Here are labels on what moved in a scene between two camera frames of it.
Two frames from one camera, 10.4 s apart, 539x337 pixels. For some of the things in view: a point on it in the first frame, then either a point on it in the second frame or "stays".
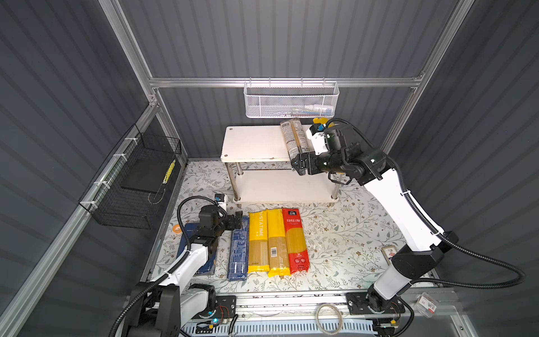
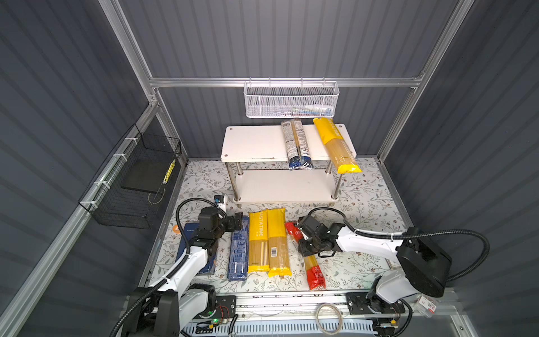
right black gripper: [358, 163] -> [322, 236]
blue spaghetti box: [238, 258] stays
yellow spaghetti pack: [278, 253] stays
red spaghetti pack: [297, 250] -> [315, 272]
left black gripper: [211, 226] stays
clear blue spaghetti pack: [295, 137] stays
